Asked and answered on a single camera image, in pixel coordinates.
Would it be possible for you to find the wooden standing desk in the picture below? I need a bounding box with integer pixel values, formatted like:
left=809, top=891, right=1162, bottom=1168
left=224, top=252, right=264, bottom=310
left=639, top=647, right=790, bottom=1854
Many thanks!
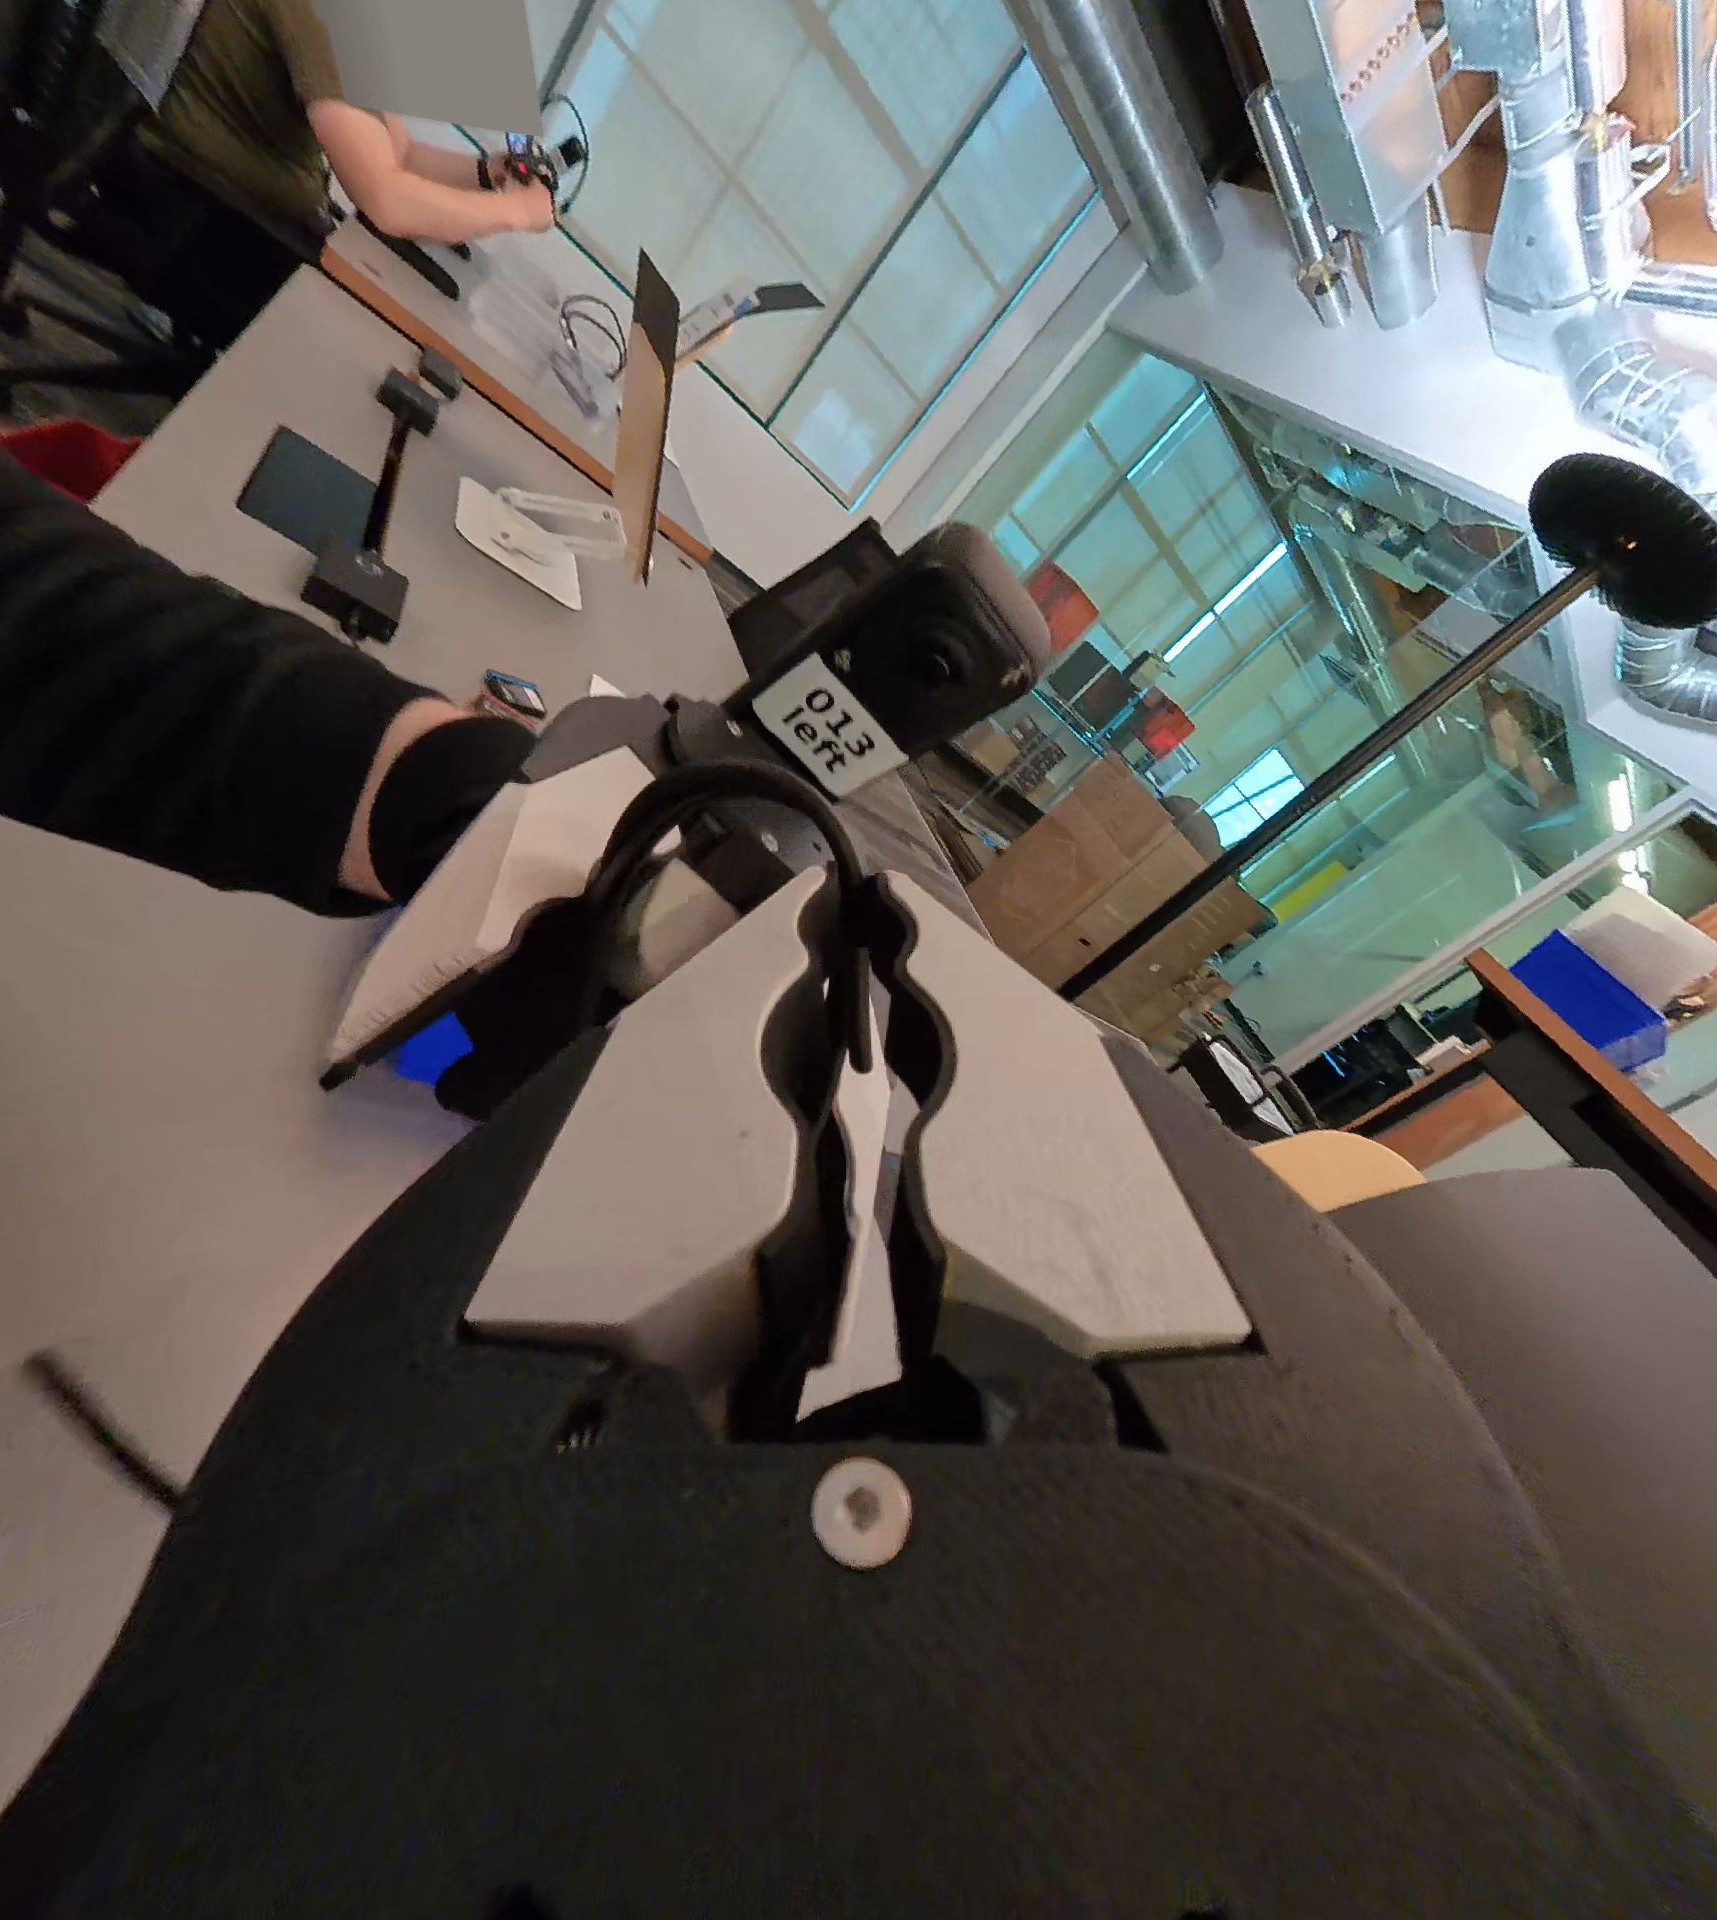
left=1369, top=857, right=1717, bottom=1353

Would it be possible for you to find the person's left hand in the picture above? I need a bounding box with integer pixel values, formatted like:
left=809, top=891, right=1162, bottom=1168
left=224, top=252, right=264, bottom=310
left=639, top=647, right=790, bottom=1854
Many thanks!
left=358, top=696, right=620, bottom=1119

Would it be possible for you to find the black flat pad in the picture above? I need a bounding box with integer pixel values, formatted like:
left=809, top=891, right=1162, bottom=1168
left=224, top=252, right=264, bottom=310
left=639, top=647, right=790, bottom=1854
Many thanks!
left=235, top=426, right=389, bottom=561

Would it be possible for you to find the small blue bin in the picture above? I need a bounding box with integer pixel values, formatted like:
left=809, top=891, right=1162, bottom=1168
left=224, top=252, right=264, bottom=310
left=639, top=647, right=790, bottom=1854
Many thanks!
left=1511, top=925, right=1678, bottom=1076

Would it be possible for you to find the white flat device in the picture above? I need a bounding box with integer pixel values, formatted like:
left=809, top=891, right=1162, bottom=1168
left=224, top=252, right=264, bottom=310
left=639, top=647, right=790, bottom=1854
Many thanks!
left=454, top=474, right=629, bottom=615

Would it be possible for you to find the black round-top pole stand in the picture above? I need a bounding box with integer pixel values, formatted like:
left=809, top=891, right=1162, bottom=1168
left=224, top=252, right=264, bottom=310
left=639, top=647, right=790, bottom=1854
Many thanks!
left=1054, top=451, right=1717, bottom=1008

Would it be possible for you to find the wooden board with black mat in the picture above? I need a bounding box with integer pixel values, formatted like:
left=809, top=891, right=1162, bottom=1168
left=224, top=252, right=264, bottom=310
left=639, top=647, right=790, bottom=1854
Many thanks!
left=1249, top=1127, right=1717, bottom=1863

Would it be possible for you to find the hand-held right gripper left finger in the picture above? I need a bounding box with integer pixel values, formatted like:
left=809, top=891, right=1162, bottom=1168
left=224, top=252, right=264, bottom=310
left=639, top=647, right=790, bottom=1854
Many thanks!
left=463, top=871, right=839, bottom=1413

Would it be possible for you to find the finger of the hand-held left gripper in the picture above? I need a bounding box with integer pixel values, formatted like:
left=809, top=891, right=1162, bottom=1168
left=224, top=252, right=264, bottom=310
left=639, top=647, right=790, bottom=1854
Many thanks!
left=312, top=744, right=665, bottom=1093

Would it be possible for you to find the silver ventilation duct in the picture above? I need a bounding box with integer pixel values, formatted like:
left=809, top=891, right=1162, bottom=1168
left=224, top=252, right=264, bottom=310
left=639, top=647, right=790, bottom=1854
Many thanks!
left=1002, top=0, right=1226, bottom=297

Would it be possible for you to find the silver bent duct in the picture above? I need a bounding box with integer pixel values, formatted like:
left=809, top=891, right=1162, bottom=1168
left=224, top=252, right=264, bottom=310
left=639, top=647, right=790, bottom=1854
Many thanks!
left=1429, top=0, right=1717, bottom=752

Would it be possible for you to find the thin black cable loop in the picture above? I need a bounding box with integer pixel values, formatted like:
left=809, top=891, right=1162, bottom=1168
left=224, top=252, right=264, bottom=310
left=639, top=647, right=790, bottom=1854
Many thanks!
left=574, top=757, right=891, bottom=1076

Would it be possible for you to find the black device on stand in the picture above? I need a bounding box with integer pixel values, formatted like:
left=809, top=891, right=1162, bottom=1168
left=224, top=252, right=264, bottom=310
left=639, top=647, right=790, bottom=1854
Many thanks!
left=298, top=353, right=464, bottom=648

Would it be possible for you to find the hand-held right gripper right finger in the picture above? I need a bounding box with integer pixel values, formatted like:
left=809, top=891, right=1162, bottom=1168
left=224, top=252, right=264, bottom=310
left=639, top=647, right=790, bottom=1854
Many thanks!
left=883, top=871, right=1256, bottom=1413

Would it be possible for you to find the blue plastic bin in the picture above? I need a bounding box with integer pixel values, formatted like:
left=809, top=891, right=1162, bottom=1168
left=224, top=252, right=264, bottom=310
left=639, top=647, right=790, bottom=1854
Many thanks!
left=389, top=1012, right=478, bottom=1093

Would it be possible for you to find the person's left forearm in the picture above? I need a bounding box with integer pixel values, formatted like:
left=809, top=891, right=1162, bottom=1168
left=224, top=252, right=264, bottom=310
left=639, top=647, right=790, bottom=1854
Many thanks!
left=0, top=391, right=470, bottom=919

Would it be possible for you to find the large cardboard box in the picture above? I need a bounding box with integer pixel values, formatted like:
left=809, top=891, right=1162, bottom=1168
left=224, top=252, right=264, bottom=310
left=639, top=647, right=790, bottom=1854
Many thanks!
left=965, top=750, right=1281, bottom=1038

